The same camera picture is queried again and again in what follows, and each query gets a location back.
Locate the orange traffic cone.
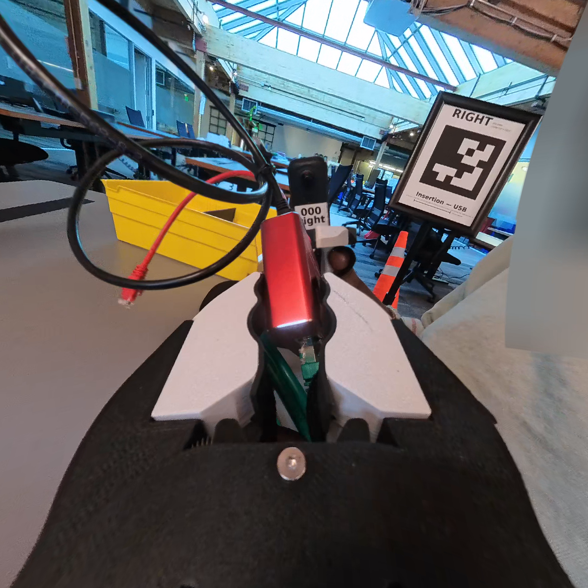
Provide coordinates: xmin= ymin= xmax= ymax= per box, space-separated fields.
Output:
xmin=371 ymin=231 xmax=409 ymax=305

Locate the red ethernet cable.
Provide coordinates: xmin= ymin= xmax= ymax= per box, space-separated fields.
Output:
xmin=117 ymin=170 xmax=258 ymax=309

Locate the green ethernet cable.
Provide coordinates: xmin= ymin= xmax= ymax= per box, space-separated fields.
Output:
xmin=261 ymin=334 xmax=322 ymax=443

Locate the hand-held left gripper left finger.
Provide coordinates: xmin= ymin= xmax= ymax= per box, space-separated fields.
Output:
xmin=151 ymin=271 xmax=267 ymax=433

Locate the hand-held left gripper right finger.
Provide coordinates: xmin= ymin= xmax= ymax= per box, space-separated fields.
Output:
xmin=319 ymin=271 xmax=433 ymax=441

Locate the red metal adapter box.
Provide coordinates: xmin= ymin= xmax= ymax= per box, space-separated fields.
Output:
xmin=259 ymin=213 xmax=323 ymax=341

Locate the yellow plastic bin with divider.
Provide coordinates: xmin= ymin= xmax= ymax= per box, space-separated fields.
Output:
xmin=101 ymin=178 xmax=279 ymax=282

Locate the framed marker sign on stand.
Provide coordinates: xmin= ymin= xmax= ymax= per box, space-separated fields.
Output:
xmin=381 ymin=90 xmax=544 ymax=306

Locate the black ethernet cable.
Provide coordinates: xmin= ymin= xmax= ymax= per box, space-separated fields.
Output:
xmin=0 ymin=0 xmax=295 ymax=291

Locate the white ceiling projector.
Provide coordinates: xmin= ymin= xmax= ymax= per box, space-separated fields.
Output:
xmin=363 ymin=0 xmax=420 ymax=36

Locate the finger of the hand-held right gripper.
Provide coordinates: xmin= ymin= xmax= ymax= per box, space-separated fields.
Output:
xmin=315 ymin=225 xmax=355 ymax=251

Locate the black office chair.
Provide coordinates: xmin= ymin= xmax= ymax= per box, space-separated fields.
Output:
xmin=404 ymin=223 xmax=462 ymax=301
xmin=342 ymin=181 xmax=391 ymax=239
xmin=0 ymin=138 xmax=49 ymax=182

